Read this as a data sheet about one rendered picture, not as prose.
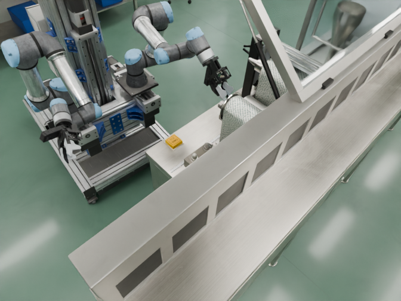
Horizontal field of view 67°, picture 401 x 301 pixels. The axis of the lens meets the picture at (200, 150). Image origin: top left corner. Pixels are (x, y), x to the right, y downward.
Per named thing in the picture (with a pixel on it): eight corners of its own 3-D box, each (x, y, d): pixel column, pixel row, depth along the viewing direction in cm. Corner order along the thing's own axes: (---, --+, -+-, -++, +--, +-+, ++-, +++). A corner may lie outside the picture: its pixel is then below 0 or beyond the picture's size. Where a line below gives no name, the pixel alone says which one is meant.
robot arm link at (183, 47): (171, 48, 151) (177, 40, 141) (191, 42, 155) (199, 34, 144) (176, 63, 152) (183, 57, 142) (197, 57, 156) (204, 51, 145)
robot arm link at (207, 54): (194, 58, 142) (206, 51, 145) (199, 67, 143) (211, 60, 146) (201, 52, 135) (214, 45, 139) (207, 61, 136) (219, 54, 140)
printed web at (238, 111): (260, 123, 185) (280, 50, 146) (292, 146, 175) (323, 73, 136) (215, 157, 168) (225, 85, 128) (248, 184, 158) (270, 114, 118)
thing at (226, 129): (219, 144, 158) (222, 119, 144) (254, 172, 148) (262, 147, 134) (218, 144, 158) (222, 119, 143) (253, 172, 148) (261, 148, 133)
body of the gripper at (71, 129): (83, 139, 132) (77, 120, 139) (62, 137, 126) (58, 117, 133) (77, 151, 136) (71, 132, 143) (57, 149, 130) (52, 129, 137)
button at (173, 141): (174, 136, 177) (174, 133, 175) (182, 143, 174) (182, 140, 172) (164, 142, 174) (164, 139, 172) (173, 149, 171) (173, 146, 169)
